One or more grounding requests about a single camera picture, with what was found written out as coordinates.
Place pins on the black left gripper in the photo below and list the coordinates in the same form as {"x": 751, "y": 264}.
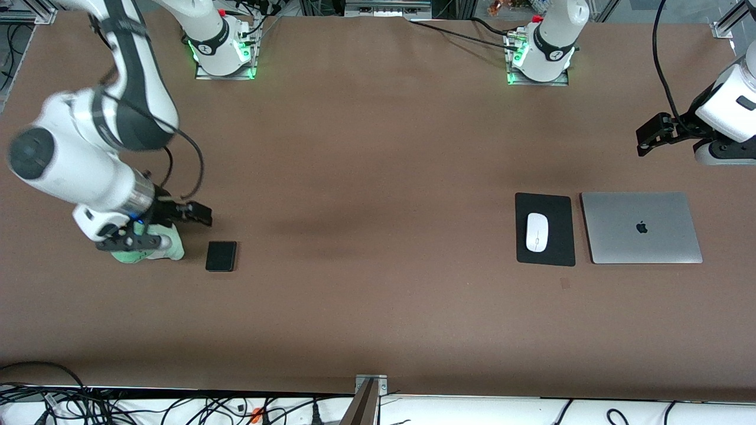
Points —
{"x": 681, "y": 127}

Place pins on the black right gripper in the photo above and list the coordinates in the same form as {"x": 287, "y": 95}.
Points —
{"x": 165, "y": 211}

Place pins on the black smartphone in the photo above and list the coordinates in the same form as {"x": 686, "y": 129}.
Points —
{"x": 221, "y": 256}

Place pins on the white computer mouse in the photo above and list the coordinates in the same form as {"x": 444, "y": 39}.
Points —
{"x": 537, "y": 232}

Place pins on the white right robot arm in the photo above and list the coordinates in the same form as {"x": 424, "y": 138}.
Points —
{"x": 136, "y": 71}

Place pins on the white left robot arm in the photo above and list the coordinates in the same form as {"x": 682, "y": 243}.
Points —
{"x": 555, "y": 41}

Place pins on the black mouse pad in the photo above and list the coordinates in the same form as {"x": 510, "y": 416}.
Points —
{"x": 561, "y": 236}

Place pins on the green dinosaur plush toy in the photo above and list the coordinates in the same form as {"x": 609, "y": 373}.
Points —
{"x": 133, "y": 258}

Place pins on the silver closed laptop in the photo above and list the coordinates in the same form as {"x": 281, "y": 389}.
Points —
{"x": 641, "y": 227}

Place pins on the grey metal box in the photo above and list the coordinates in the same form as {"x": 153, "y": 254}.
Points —
{"x": 387, "y": 7}

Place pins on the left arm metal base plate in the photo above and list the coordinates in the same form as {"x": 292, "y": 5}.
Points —
{"x": 561, "y": 83}

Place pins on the aluminium frame profile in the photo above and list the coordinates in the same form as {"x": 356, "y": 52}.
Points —
{"x": 732, "y": 23}
{"x": 23, "y": 13}

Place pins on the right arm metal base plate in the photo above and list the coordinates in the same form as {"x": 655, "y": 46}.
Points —
{"x": 236, "y": 77}

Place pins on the aluminium post with bracket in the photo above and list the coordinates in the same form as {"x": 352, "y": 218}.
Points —
{"x": 366, "y": 401}

